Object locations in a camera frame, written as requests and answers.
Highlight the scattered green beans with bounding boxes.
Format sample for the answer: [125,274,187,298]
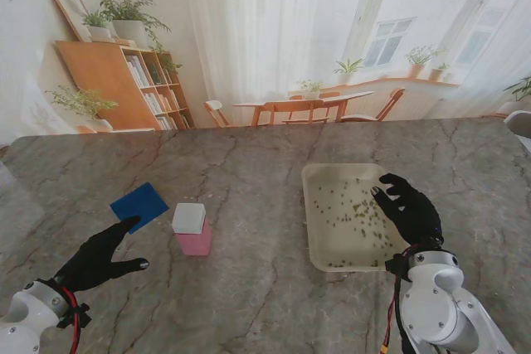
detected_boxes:
[313,177,395,268]

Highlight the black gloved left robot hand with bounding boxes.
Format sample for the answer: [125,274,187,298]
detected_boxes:
[52,216,150,293]

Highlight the white square jar lid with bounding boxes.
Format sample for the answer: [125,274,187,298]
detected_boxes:
[171,202,207,234]

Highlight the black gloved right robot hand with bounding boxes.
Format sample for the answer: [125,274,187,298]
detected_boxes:
[370,173,446,252]

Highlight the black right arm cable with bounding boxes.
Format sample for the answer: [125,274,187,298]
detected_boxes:
[389,270,412,354]

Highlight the red left arm cable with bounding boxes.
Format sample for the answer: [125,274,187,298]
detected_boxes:
[61,285,82,354]

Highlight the blue scraper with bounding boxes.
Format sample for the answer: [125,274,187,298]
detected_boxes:
[109,182,170,235]

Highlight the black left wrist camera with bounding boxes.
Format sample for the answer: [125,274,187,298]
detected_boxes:
[56,302,91,329]

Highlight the cream baking tray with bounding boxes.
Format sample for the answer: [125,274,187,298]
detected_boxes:
[301,162,412,274]

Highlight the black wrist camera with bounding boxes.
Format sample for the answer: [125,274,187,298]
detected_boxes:
[56,302,91,329]
[384,253,407,277]

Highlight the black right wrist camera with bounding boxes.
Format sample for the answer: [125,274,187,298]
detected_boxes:
[384,253,407,277]

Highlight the pink square jar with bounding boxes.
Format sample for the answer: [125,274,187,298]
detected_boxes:
[173,216,212,257]

